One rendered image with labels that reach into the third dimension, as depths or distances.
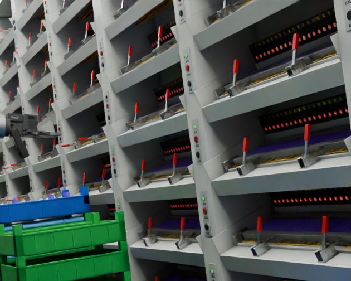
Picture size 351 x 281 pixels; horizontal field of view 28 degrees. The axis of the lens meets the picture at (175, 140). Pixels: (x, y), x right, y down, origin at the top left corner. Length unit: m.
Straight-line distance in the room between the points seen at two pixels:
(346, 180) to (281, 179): 0.22
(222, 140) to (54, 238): 0.51
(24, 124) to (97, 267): 0.96
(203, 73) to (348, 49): 0.64
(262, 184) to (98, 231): 0.48
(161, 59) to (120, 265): 0.63
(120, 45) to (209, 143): 0.82
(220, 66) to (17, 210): 0.73
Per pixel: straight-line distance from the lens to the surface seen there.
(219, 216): 1.87
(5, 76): 4.39
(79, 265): 1.86
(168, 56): 2.07
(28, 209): 2.13
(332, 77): 1.41
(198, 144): 1.90
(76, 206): 2.17
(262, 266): 1.70
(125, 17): 2.39
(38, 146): 3.88
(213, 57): 1.92
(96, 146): 2.76
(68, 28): 3.29
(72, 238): 1.85
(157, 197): 2.25
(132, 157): 2.53
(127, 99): 2.55
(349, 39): 1.35
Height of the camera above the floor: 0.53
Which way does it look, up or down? 4 degrees up
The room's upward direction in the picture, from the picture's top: 7 degrees counter-clockwise
